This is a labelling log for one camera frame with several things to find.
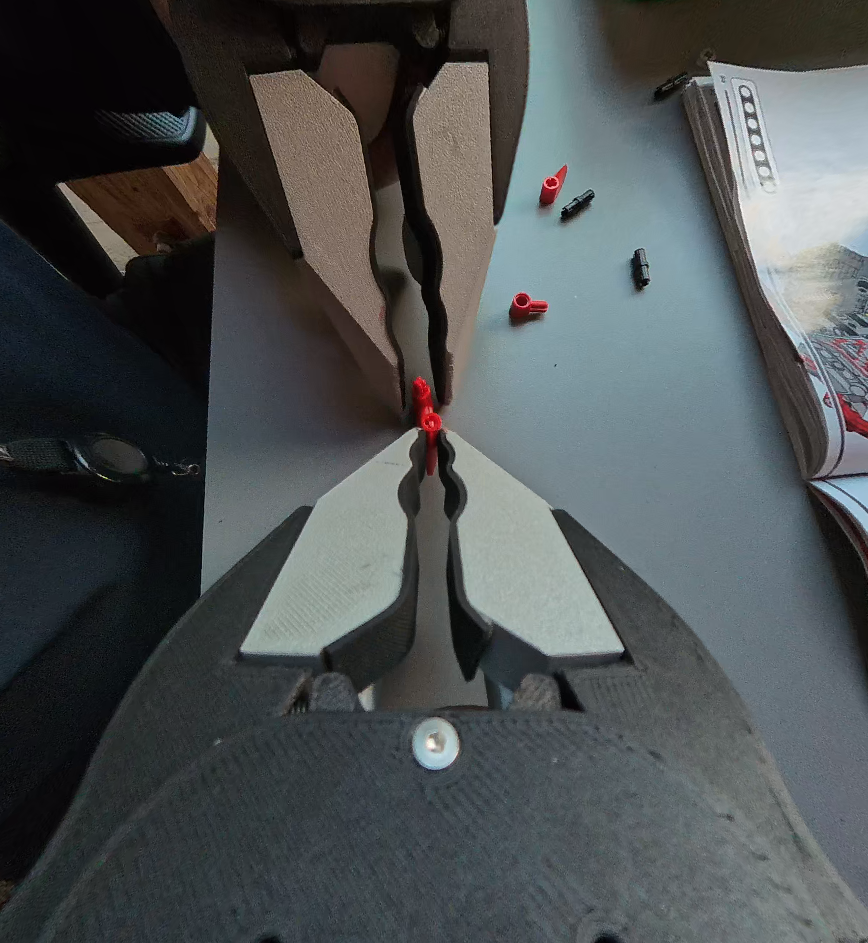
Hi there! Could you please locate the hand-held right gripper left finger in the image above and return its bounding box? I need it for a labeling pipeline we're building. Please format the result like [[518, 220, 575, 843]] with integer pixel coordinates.
[[238, 427, 427, 692]]

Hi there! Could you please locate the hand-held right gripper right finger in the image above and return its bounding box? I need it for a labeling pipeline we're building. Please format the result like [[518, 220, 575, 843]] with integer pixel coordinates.
[[436, 429, 626, 710]]

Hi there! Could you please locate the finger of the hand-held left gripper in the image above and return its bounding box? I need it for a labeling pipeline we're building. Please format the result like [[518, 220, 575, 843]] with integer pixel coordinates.
[[248, 68, 414, 428], [393, 60, 497, 408]]

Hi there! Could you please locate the lego instruction booklet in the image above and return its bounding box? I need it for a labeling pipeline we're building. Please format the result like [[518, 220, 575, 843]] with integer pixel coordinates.
[[683, 59, 868, 800]]

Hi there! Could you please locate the black office chair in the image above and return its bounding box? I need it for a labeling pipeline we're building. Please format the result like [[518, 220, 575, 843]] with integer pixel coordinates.
[[0, 96, 210, 296]]

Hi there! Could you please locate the black badge reel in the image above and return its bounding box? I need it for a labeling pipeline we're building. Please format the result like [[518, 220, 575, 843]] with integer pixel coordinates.
[[65, 435, 202, 485]]

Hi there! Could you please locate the person's dark navy clothing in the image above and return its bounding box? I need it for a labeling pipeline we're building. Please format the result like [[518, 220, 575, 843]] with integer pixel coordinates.
[[0, 184, 214, 885]]

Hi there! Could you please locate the wooden post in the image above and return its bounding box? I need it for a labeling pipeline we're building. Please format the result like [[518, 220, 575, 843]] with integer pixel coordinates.
[[65, 151, 217, 255]]

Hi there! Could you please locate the black lanyard strap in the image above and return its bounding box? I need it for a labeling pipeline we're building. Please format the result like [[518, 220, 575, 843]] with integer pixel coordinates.
[[0, 436, 70, 472]]

